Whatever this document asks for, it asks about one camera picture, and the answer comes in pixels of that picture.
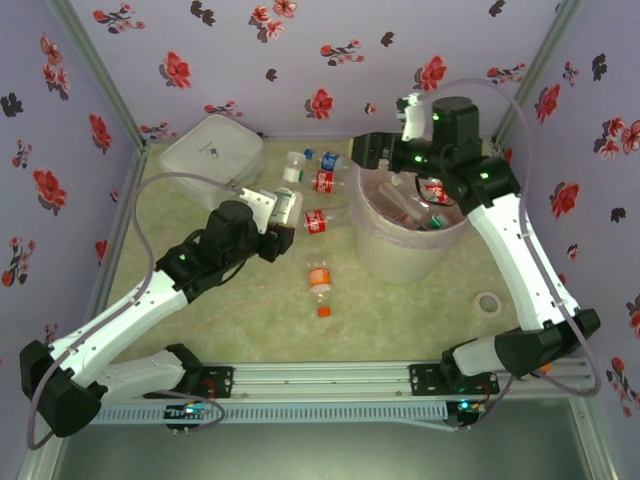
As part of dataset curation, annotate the clear bottle red label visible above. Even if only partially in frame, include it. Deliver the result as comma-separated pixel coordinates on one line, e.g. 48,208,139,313
303,202,354,236
312,168,351,196
423,180,457,207

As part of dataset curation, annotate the clear bottle grey green label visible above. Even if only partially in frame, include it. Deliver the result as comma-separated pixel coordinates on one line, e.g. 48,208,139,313
272,187,305,227

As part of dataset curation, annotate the clear bottle blue label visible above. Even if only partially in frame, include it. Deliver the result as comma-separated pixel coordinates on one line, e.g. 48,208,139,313
303,148,354,174

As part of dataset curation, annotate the small clear bottle white cap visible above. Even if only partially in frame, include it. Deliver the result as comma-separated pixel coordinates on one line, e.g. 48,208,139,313
281,151,308,184

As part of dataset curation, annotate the white plastic bucket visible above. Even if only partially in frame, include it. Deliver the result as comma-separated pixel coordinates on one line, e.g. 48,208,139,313
348,159,474,254

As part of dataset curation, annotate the white plastic lidded box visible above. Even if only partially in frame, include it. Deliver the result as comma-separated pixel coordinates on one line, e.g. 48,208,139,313
158,115,267,210

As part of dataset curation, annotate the clear bottle orange label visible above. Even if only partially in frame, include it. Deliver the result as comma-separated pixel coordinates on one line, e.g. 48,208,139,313
305,255,335,319

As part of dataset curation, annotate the white tape roll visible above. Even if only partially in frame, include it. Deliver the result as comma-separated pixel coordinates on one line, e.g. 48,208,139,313
473,291,504,319

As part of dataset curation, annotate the black controller board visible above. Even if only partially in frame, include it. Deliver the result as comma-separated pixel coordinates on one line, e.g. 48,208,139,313
447,398,489,432
164,402,211,427

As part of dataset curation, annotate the lilac right arm cable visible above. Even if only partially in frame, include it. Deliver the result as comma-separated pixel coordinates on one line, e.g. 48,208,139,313
413,78,604,432

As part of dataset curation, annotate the lilac arm cable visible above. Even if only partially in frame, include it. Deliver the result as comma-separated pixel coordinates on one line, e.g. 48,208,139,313
25,171,246,451
413,78,604,432

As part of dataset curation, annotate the lilac left arm cable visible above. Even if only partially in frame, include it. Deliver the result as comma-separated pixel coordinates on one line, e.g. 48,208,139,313
25,171,246,451

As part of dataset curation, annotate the aluminium frame corner post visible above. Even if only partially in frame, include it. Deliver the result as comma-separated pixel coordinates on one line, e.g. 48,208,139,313
491,0,587,146
45,0,149,147

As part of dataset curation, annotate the aluminium side rail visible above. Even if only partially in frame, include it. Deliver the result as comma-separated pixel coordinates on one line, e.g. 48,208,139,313
492,142,621,480
14,142,151,480

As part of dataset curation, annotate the aluminium front rail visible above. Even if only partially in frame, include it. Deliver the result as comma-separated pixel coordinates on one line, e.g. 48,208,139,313
144,357,597,400

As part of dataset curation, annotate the white slotted cable duct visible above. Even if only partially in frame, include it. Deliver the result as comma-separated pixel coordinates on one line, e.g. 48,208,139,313
74,401,448,426

